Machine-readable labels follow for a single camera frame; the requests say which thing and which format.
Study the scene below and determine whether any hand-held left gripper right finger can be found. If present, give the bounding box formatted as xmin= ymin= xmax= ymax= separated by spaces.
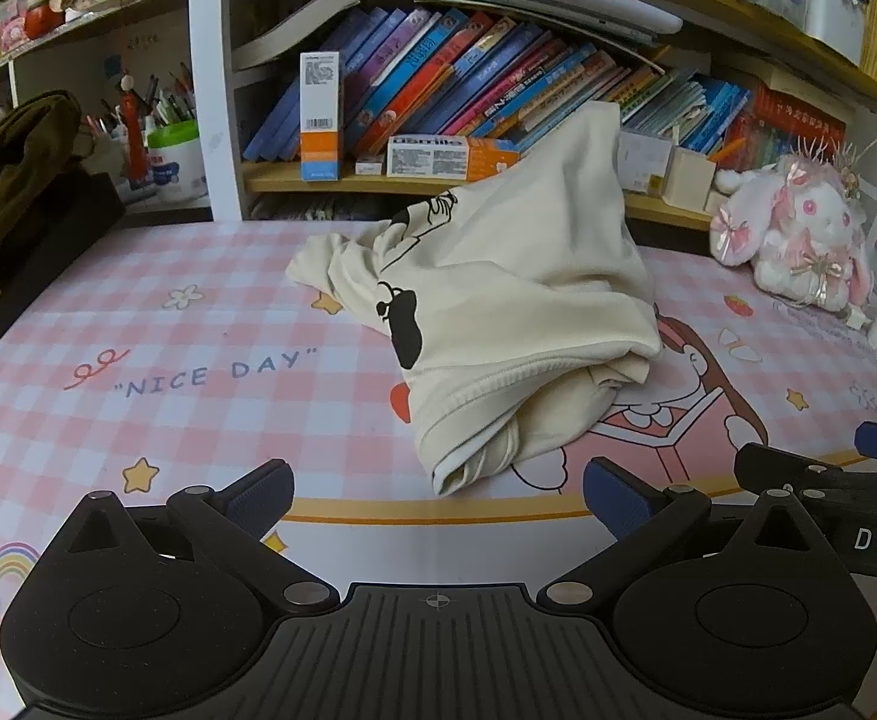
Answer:
xmin=535 ymin=456 xmax=830 ymax=608

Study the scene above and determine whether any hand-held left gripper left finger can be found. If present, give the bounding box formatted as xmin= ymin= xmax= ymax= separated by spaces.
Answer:
xmin=52 ymin=459 xmax=342 ymax=612

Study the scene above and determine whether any cream t-shirt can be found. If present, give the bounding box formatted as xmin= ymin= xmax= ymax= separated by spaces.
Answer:
xmin=286 ymin=101 xmax=666 ymax=497

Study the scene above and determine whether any pink checked desk mat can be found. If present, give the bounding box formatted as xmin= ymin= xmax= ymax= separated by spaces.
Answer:
xmin=0 ymin=219 xmax=877 ymax=720

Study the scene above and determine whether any pink white plush bunny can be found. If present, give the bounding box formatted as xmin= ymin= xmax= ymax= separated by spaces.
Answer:
xmin=710 ymin=141 xmax=873 ymax=310

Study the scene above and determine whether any beige pen holder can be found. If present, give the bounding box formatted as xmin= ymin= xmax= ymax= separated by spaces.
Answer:
xmin=663 ymin=144 xmax=719 ymax=211

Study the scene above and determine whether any clear box with white card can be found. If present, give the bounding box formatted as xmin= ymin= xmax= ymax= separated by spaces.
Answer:
xmin=616 ymin=129 xmax=674 ymax=196

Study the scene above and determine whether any white jar with green lid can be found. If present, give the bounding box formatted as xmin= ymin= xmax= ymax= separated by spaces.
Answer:
xmin=145 ymin=120 xmax=208 ymax=203

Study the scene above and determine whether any flat orange white box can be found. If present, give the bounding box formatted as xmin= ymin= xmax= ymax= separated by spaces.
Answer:
xmin=385 ymin=135 xmax=522 ymax=181

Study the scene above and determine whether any tall orange white box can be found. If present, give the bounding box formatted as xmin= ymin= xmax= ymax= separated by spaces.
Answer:
xmin=301 ymin=51 xmax=345 ymax=182

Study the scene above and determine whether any cluster of pens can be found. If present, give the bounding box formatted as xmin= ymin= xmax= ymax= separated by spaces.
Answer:
xmin=85 ymin=60 xmax=199 ymax=140

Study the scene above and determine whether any olive green bag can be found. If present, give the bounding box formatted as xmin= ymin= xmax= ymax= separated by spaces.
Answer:
xmin=0 ymin=90 xmax=83 ymax=280

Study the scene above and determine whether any row of colourful books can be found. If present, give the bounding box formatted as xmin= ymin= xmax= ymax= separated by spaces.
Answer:
xmin=243 ymin=6 xmax=848 ymax=173

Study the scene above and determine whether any thick grey book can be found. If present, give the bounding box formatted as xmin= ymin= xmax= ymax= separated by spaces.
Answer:
xmin=232 ymin=0 xmax=364 ymax=70

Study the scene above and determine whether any grey flat folder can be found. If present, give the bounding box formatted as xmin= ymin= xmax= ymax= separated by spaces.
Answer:
xmin=397 ymin=0 xmax=660 ymax=46

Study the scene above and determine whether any pile of plush toys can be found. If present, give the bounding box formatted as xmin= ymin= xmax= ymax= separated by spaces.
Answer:
xmin=0 ymin=0 xmax=71 ymax=53

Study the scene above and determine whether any wooden bookshelf with white frame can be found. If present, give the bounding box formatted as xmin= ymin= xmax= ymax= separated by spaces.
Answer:
xmin=0 ymin=0 xmax=877 ymax=241

